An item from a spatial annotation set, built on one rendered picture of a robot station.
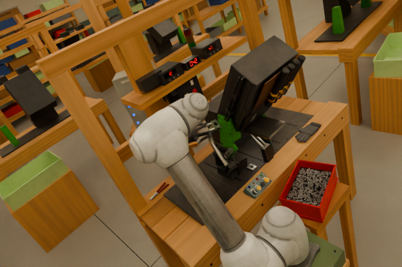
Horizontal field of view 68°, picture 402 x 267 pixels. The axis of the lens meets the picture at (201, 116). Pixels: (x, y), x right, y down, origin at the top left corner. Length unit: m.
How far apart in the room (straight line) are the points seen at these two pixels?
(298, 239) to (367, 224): 1.50
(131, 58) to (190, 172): 0.89
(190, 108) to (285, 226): 0.56
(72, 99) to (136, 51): 0.43
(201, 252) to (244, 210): 0.31
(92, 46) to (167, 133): 0.80
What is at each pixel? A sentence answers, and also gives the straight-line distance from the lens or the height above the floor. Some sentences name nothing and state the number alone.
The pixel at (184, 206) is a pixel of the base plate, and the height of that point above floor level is 0.90.
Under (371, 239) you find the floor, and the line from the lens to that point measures 2.64.
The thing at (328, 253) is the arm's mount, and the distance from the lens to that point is 1.45.
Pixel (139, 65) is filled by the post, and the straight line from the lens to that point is 1.76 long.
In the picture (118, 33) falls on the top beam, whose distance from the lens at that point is 1.71.
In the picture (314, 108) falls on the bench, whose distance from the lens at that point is 2.37.
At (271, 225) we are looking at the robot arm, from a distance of 1.21.
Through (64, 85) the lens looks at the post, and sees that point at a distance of 1.63.
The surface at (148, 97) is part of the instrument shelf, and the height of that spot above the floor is 1.54.
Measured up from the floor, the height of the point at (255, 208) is 0.86.
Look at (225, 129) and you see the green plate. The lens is 1.79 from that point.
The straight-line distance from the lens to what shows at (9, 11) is 11.41.
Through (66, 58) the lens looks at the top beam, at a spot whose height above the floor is 1.90.
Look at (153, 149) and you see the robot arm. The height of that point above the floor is 1.64.
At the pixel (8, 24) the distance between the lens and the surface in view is 8.26.
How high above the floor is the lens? 2.15
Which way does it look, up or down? 28 degrees down
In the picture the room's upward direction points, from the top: 22 degrees counter-clockwise
